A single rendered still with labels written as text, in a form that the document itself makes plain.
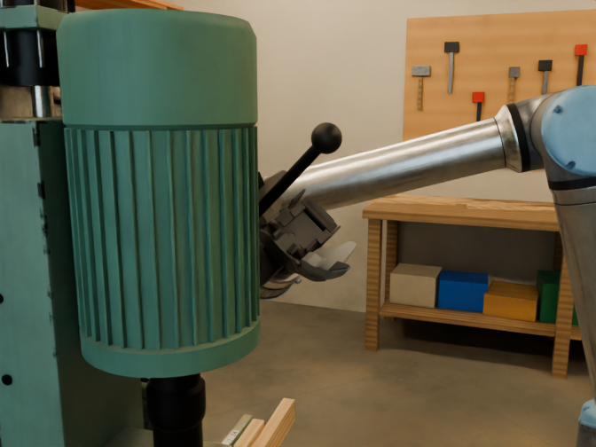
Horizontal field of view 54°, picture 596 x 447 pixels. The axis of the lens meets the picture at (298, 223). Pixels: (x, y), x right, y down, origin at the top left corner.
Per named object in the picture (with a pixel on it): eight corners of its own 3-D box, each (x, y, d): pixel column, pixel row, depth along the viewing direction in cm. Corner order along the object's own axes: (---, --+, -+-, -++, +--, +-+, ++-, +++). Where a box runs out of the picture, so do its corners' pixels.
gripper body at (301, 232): (303, 184, 76) (286, 212, 87) (255, 226, 73) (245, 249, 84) (344, 227, 75) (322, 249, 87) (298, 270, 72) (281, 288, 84)
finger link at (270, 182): (269, 140, 70) (288, 193, 77) (233, 169, 68) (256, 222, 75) (286, 149, 68) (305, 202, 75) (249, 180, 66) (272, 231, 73)
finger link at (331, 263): (374, 239, 67) (325, 223, 75) (340, 273, 65) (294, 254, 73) (384, 259, 69) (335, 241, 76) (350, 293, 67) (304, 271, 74)
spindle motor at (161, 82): (216, 396, 48) (204, 1, 42) (40, 369, 53) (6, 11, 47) (283, 322, 65) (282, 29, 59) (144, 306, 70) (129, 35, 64)
